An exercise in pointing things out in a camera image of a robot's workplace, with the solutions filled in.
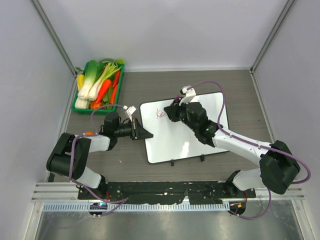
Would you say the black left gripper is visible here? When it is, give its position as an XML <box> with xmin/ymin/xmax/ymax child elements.
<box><xmin>114</xmin><ymin>118</ymin><xmax>153</xmax><ymax>141</ymax></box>

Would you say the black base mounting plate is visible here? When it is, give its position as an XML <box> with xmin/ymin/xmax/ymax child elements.
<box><xmin>78</xmin><ymin>181</ymin><xmax>256</xmax><ymax>205</ymax></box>

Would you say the red toy chili pepper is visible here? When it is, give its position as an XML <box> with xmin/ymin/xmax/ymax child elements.
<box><xmin>112</xmin><ymin>70</ymin><xmax>121</xmax><ymax>88</ymax></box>

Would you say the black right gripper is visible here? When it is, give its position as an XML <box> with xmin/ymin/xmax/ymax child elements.
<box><xmin>165</xmin><ymin>97</ymin><xmax>199</xmax><ymax>132</ymax></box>

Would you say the yellow toy corn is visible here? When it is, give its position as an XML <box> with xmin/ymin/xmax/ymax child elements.
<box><xmin>76</xmin><ymin>74</ymin><xmax>85</xmax><ymax>92</ymax></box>

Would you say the white green toy leek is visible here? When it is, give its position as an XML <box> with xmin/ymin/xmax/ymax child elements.
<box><xmin>88</xmin><ymin>63</ymin><xmax>122</xmax><ymax>101</ymax></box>

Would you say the orange toy tangerine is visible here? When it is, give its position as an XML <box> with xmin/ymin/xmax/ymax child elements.
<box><xmin>84</xmin><ymin>131</ymin><xmax>96</xmax><ymax>136</ymax></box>

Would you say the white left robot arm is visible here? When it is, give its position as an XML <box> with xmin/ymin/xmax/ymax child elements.
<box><xmin>46</xmin><ymin>112</ymin><xmax>154</xmax><ymax>200</ymax></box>

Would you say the orange toy fruit in tray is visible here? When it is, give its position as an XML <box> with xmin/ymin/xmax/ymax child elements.
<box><xmin>89</xmin><ymin>101</ymin><xmax>103</xmax><ymax>110</ymax></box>

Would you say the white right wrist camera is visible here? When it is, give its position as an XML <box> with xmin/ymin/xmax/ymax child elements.
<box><xmin>179</xmin><ymin>85</ymin><xmax>196</xmax><ymax>106</ymax></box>

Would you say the green plastic tray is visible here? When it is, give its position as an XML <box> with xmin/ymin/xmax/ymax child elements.
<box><xmin>71</xmin><ymin>58</ymin><xmax>125</xmax><ymax>115</ymax></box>

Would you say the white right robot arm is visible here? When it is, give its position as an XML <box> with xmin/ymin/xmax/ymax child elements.
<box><xmin>164</xmin><ymin>101</ymin><xmax>301</xmax><ymax>198</ymax></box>

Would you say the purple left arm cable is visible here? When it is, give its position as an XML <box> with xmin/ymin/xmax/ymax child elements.
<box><xmin>68</xmin><ymin>104</ymin><xmax>131</xmax><ymax>218</ymax></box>

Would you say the white slotted cable duct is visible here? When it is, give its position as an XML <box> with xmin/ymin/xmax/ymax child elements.
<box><xmin>42</xmin><ymin>202</ymin><xmax>230</xmax><ymax>212</ymax></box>

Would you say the white green toy bok choy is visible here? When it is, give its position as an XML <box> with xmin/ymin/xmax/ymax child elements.
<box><xmin>77</xmin><ymin>60</ymin><xmax>98</xmax><ymax>100</ymax></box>

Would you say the white whiteboard with black frame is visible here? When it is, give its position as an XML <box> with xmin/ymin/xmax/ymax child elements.
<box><xmin>139</xmin><ymin>98</ymin><xmax>226</xmax><ymax>164</ymax></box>

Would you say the orange toy carrot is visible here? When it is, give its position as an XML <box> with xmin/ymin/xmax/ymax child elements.
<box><xmin>95</xmin><ymin>79</ymin><xmax>112</xmax><ymax>103</ymax></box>

